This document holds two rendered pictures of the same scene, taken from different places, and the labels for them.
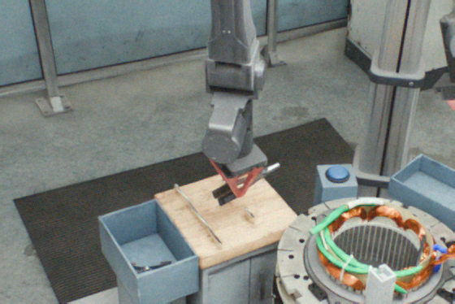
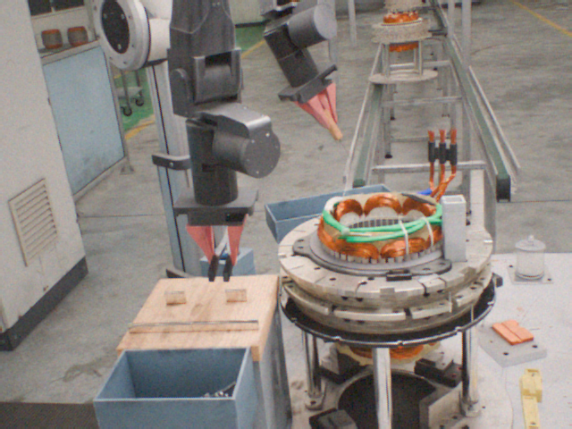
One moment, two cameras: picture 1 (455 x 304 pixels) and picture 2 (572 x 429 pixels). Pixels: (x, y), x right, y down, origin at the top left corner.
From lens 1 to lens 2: 0.96 m
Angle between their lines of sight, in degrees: 43
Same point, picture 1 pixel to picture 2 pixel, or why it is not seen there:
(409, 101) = not seen: hidden behind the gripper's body
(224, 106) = (231, 111)
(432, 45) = (21, 286)
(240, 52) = (230, 31)
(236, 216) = (222, 307)
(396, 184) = (284, 224)
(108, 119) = not seen: outside the picture
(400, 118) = not seen: hidden behind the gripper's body
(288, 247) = (317, 277)
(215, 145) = (257, 150)
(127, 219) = (114, 391)
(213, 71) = (203, 75)
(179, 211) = (165, 340)
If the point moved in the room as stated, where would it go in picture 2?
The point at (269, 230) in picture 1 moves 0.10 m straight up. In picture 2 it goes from (265, 294) to (257, 231)
